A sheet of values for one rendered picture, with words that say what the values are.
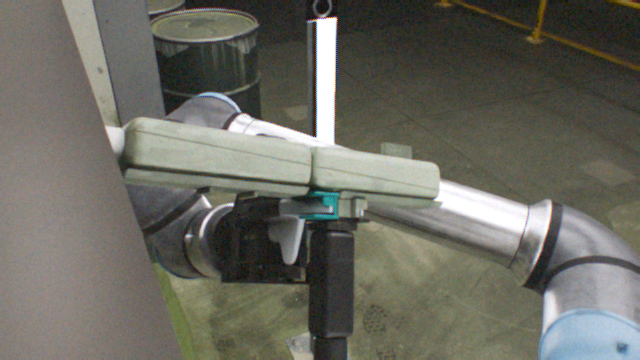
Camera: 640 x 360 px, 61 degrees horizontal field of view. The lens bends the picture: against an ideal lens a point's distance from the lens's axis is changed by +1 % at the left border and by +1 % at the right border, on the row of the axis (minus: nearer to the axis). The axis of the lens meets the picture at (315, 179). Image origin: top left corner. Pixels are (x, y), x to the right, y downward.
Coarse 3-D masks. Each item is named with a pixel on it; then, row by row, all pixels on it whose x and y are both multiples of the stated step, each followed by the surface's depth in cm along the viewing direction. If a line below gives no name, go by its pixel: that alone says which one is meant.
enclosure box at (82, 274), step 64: (0, 0) 25; (0, 64) 18; (64, 64) 19; (0, 128) 14; (64, 128) 15; (0, 192) 11; (64, 192) 12; (0, 256) 10; (64, 256) 10; (128, 256) 10; (0, 320) 8; (64, 320) 9; (128, 320) 9
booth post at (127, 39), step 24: (96, 0) 189; (120, 0) 193; (144, 0) 196; (120, 24) 196; (144, 24) 200; (120, 48) 200; (144, 48) 204; (120, 72) 205; (144, 72) 208; (120, 96) 209; (144, 96) 213; (120, 120) 214
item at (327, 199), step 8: (312, 192) 46; (320, 192) 46; (320, 200) 46; (328, 200) 46; (336, 200) 47; (336, 208) 46; (304, 216) 46; (312, 216) 45; (320, 216) 45; (328, 216) 46; (336, 216) 46
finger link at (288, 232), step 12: (288, 204) 48; (300, 204) 48; (312, 204) 47; (288, 216) 49; (276, 228) 51; (288, 228) 49; (300, 228) 48; (276, 240) 51; (288, 240) 49; (300, 240) 48; (288, 252) 49; (288, 264) 49
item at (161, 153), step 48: (144, 144) 38; (192, 144) 40; (240, 144) 42; (288, 144) 45; (384, 144) 53; (240, 192) 45; (288, 192) 45; (336, 192) 48; (384, 192) 50; (432, 192) 53; (336, 240) 47; (336, 288) 46; (336, 336) 46
